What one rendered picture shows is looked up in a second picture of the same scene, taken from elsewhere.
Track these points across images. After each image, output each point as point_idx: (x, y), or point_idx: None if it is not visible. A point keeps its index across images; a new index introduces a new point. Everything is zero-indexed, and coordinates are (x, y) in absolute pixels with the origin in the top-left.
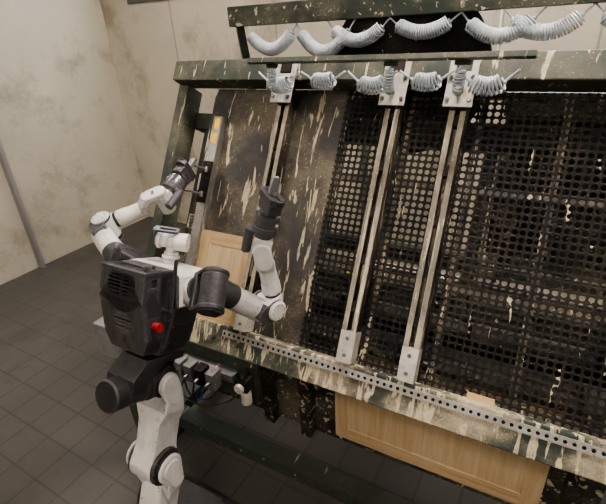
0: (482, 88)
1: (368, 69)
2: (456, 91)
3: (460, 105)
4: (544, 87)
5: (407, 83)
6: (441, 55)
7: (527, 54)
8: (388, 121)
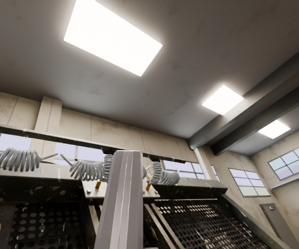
0: (171, 176)
1: (61, 172)
2: (159, 177)
3: (153, 195)
4: (173, 194)
5: (106, 182)
6: (145, 152)
7: (182, 159)
8: (96, 217)
